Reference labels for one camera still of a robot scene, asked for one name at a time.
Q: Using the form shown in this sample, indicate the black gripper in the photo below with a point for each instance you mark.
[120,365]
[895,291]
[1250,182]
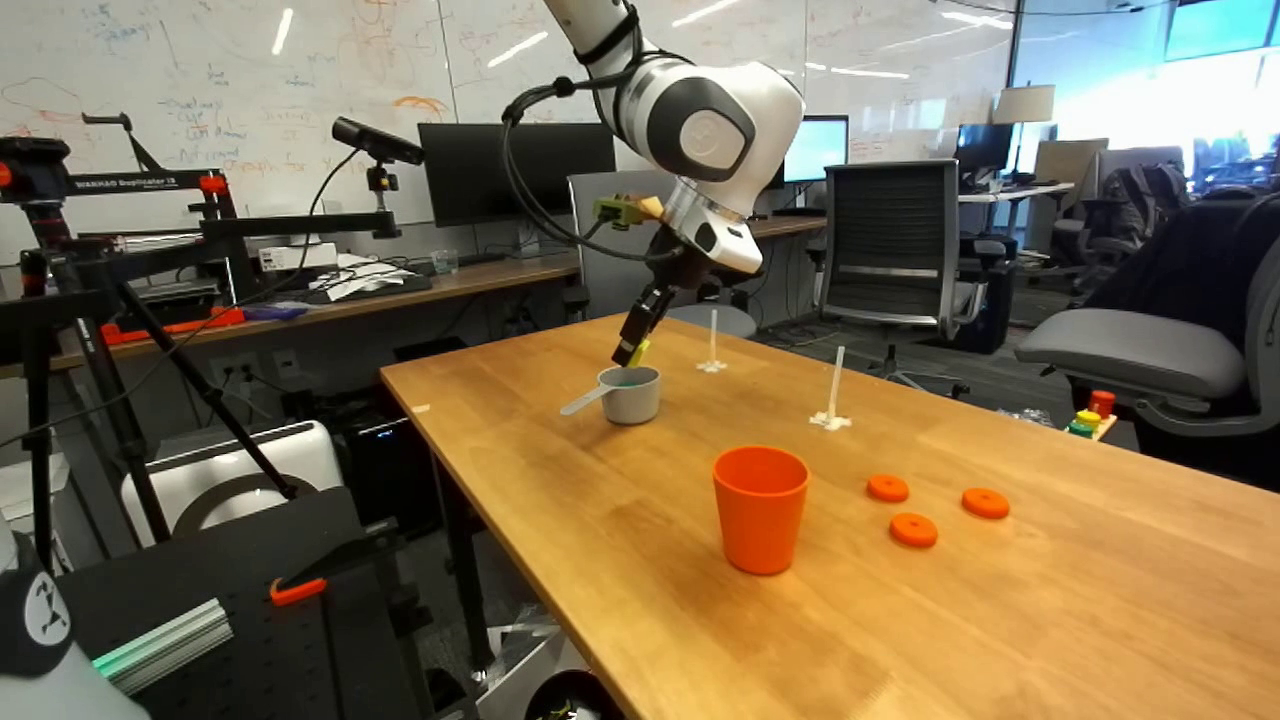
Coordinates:
[699,283]

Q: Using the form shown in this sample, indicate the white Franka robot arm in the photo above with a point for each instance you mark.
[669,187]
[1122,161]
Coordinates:
[706,123]

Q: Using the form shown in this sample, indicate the grey measuring cup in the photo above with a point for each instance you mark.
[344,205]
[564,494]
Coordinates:
[632,401]

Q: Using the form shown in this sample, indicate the orange plastic cup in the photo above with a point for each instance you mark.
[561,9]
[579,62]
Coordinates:
[762,521]

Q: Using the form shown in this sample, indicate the white peg stand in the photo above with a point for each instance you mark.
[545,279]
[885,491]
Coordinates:
[830,422]
[714,365]

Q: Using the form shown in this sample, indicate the long wooden desk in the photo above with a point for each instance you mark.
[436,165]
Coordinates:
[454,283]

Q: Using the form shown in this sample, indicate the large black monitor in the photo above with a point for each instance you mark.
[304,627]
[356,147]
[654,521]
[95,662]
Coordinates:
[480,175]

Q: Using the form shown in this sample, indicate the monitor with white screen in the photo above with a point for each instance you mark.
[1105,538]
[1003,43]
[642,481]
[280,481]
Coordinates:
[827,150]

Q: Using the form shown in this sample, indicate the black mesh office chair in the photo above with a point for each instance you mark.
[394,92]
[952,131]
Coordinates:
[888,242]

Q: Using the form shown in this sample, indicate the black box beside table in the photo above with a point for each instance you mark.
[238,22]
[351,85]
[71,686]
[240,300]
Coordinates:
[384,460]

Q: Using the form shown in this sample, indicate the white papers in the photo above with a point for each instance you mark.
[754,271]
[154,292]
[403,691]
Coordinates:
[356,283]

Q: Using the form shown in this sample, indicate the orange disc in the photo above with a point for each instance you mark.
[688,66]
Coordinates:
[888,491]
[986,500]
[914,531]

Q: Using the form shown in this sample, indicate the black clamp with orange tip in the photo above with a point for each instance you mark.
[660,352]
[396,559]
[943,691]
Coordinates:
[297,591]

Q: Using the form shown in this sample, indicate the lamp with white shade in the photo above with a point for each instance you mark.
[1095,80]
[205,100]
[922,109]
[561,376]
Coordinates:
[1027,107]

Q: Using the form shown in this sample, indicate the colourful stacking toy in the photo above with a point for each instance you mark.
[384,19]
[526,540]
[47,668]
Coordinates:
[1101,401]

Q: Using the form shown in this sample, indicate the orange flat tool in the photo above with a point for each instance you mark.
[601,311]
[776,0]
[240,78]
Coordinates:
[172,326]

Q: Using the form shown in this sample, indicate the dark cart platform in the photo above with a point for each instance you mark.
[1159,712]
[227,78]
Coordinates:
[227,560]

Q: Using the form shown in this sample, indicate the black tripod rig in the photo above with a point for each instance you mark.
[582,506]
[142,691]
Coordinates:
[124,182]

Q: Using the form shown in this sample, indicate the dark draped cover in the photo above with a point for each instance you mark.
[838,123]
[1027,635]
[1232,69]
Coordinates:
[1185,252]

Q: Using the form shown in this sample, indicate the silver bar with green light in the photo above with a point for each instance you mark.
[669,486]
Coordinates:
[160,647]

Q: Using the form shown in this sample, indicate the black cap with logo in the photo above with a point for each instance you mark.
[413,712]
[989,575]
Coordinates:
[24,621]

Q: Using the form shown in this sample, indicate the black camera on stand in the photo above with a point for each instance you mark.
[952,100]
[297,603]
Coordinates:
[377,142]

